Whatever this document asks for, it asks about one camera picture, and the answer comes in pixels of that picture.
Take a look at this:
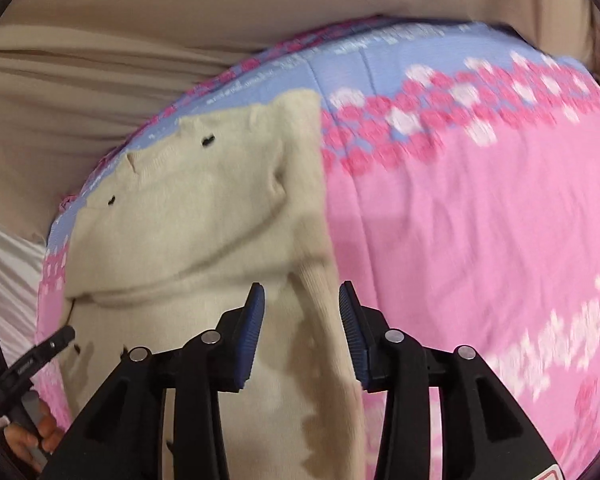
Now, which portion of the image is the beige curtain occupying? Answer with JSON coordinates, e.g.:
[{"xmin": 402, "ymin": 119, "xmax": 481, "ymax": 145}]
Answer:
[{"xmin": 0, "ymin": 0, "xmax": 600, "ymax": 241}]

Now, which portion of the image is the pink floral bed blanket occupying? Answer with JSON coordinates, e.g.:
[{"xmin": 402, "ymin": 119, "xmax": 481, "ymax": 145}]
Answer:
[{"xmin": 35, "ymin": 15, "xmax": 600, "ymax": 480}]

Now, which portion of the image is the cream knitted sweater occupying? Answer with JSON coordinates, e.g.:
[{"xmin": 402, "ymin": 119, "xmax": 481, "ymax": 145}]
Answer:
[{"xmin": 62, "ymin": 89, "xmax": 368, "ymax": 480}]

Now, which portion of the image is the white satin curtain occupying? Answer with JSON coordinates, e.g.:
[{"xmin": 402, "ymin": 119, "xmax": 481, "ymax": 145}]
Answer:
[{"xmin": 0, "ymin": 215, "xmax": 48, "ymax": 431}]

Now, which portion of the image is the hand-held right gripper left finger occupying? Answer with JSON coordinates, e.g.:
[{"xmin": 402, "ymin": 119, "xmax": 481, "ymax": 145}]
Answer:
[{"xmin": 42, "ymin": 282, "xmax": 267, "ymax": 480}]

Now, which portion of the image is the person's left hand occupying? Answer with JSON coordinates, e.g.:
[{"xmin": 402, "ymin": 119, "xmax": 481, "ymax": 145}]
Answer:
[{"xmin": 2, "ymin": 400, "xmax": 63, "ymax": 472}]

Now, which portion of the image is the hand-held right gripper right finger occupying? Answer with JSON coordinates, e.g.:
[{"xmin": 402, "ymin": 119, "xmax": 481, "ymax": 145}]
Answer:
[{"xmin": 339, "ymin": 280, "xmax": 546, "ymax": 480}]

